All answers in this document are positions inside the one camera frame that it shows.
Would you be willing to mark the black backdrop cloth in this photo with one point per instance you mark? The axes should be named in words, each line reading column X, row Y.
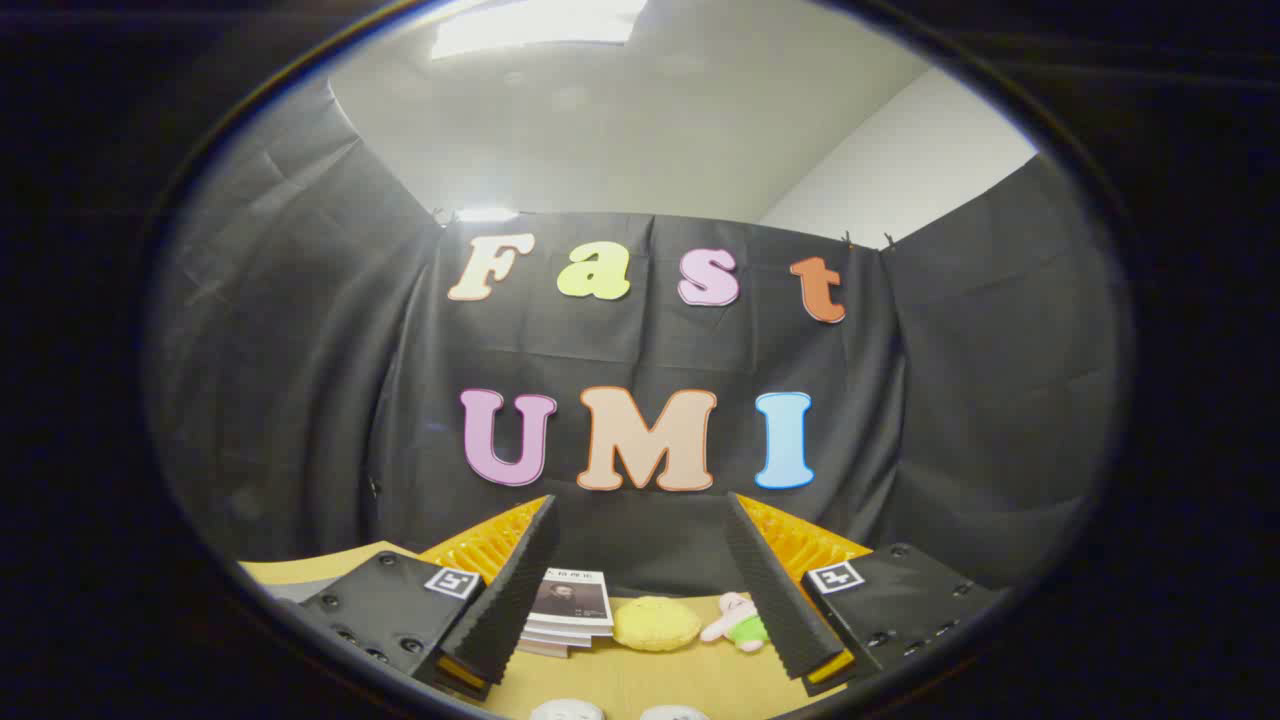
column 650, row 350

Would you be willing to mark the pink pig plush toy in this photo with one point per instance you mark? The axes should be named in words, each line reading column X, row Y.
column 738, row 628

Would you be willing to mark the white canvas shoe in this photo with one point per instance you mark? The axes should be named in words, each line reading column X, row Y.
column 567, row 711
column 675, row 713

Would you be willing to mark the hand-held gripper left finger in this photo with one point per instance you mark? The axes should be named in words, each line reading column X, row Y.
column 510, row 600

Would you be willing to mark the yellow plush toy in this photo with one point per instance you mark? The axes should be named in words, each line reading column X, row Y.
column 655, row 625

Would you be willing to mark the ceiling light panel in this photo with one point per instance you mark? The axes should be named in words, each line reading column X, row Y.
column 540, row 25

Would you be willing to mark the white paperback book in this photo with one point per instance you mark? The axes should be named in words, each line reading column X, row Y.
column 575, row 637
column 548, row 650

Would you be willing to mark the white photo cover book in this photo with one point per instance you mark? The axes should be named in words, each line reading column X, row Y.
column 572, row 600

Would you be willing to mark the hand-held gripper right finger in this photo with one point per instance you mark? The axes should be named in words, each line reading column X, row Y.
column 775, row 600

